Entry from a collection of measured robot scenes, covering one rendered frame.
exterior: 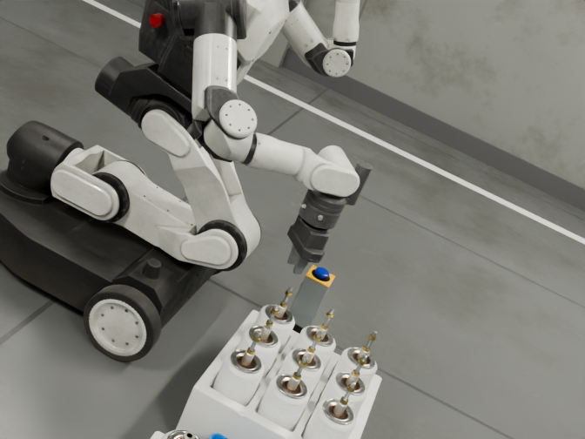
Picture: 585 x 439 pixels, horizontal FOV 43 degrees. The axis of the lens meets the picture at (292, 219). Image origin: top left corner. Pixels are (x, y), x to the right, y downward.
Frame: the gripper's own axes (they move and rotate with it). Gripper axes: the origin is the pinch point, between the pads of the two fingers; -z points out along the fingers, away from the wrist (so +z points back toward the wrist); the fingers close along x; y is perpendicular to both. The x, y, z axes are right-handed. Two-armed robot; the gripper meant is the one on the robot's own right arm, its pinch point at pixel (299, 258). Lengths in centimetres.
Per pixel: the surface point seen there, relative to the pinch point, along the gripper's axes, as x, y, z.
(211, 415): -14.2, 13.5, -35.9
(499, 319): 48, -130, -49
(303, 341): 0.5, -12.0, -24.9
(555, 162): 182, -263, -30
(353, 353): -4.6, -23.9, -23.6
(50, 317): 32, 42, -49
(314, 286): 16.7, -19.7, -19.4
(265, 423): -21.1, 3.9, -31.0
